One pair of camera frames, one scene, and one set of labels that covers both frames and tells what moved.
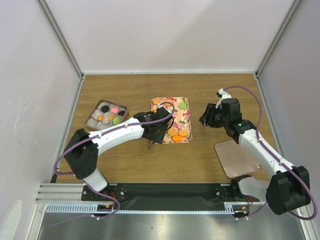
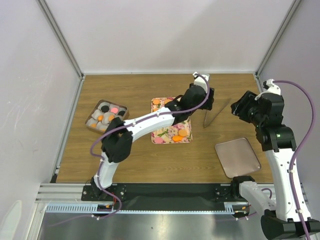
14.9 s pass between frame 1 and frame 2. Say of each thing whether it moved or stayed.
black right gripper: moved
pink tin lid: stayed
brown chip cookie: stayed
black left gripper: moved
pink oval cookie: stayed
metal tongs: moved
